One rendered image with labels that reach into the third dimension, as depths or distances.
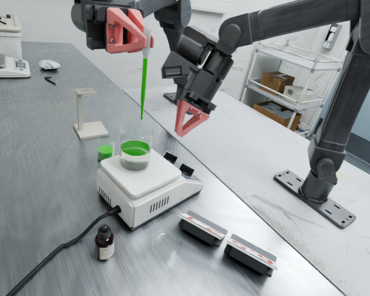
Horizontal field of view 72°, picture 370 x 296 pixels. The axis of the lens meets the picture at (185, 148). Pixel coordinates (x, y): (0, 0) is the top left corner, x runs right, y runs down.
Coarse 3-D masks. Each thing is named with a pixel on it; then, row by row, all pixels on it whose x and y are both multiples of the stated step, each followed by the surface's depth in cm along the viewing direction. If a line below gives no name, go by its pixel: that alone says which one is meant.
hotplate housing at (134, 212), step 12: (108, 180) 49; (180, 180) 51; (192, 180) 55; (108, 192) 49; (120, 192) 46; (156, 192) 47; (168, 192) 49; (180, 192) 52; (192, 192) 56; (120, 204) 47; (132, 204) 44; (144, 204) 45; (156, 204) 48; (168, 204) 51; (120, 216) 48; (132, 216) 45; (144, 216) 47; (156, 216) 51; (132, 228) 47
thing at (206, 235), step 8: (192, 216) 53; (200, 216) 53; (184, 224) 49; (192, 224) 48; (208, 224) 51; (216, 224) 52; (192, 232) 48; (200, 232) 47; (208, 232) 45; (224, 232) 50; (208, 240) 47; (216, 240) 48
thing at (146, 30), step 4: (144, 28) 37; (148, 28) 37; (144, 32) 37; (148, 32) 37; (148, 36) 38; (148, 40) 38; (148, 44) 38; (144, 48) 39; (148, 48) 39; (144, 52) 39
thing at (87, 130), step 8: (88, 88) 69; (80, 96) 68; (80, 104) 69; (80, 112) 70; (80, 120) 71; (80, 128) 72; (88, 128) 75; (96, 128) 75; (104, 128) 76; (80, 136) 70; (88, 136) 71; (96, 136) 72
